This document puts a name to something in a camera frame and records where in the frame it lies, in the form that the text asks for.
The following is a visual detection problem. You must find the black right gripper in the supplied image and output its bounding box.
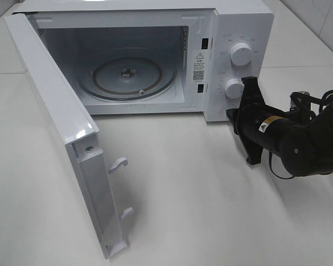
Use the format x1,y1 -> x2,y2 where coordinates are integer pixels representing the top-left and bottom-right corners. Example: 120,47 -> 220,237
226,76 -> 269,165

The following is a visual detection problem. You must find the glass microwave turntable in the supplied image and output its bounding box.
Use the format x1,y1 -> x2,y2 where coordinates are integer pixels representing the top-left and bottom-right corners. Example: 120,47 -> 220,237
78,48 -> 177,101

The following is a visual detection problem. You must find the lower white microwave knob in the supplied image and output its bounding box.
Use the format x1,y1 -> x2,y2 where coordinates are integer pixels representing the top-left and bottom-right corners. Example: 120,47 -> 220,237
224,78 -> 244,99

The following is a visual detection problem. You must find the white microwave knob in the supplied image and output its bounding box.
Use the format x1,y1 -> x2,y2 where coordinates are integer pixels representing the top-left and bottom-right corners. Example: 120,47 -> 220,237
229,42 -> 253,67
224,78 -> 244,99

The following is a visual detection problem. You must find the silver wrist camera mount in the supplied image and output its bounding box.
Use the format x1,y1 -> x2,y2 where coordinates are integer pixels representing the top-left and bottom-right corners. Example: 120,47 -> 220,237
290,91 -> 310,111

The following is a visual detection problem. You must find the upper white microwave knob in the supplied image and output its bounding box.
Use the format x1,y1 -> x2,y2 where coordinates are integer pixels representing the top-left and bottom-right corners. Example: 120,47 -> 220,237
229,42 -> 253,67

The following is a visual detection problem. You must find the white microwave oven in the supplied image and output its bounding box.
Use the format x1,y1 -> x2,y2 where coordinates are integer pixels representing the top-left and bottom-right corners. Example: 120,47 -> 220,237
6,1 -> 274,122

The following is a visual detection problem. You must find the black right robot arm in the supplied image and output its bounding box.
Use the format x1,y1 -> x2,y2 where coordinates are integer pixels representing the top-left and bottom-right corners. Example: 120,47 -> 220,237
226,76 -> 333,177

